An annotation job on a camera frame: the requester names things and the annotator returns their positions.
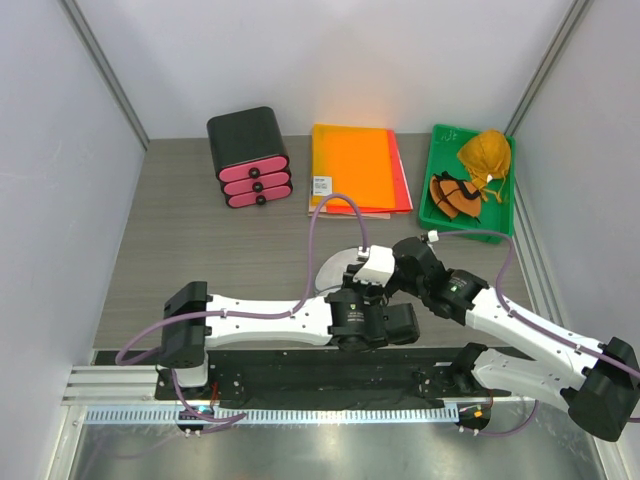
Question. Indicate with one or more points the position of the mustard orange bra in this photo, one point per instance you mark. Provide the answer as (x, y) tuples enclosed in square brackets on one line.
[(487, 159)]

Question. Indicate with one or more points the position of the black pink drawer box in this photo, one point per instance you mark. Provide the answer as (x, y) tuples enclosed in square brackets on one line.
[(249, 156)]

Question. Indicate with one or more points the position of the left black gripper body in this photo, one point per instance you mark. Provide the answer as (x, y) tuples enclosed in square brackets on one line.
[(372, 294)]

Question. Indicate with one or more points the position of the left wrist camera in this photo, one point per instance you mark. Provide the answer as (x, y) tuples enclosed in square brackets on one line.
[(377, 265)]

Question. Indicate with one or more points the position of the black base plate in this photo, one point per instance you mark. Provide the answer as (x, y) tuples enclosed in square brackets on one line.
[(329, 379)]

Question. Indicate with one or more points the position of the white slotted cable duct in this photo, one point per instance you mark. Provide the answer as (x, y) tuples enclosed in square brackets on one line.
[(176, 414)]

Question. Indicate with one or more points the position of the white mesh laundry bag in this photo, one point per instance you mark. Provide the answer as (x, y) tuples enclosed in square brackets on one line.
[(330, 276)]

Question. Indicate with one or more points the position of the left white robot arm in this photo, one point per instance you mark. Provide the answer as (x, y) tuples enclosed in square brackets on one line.
[(210, 321)]

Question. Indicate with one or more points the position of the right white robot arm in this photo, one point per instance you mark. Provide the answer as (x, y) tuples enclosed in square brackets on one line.
[(596, 383)]

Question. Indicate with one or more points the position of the orange folder stack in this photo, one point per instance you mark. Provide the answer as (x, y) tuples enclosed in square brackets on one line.
[(361, 163)]

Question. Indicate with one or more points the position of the green plastic bin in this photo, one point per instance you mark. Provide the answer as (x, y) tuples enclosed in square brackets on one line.
[(446, 141)]

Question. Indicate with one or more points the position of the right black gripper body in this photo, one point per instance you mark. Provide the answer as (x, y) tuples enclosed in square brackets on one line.
[(410, 285)]

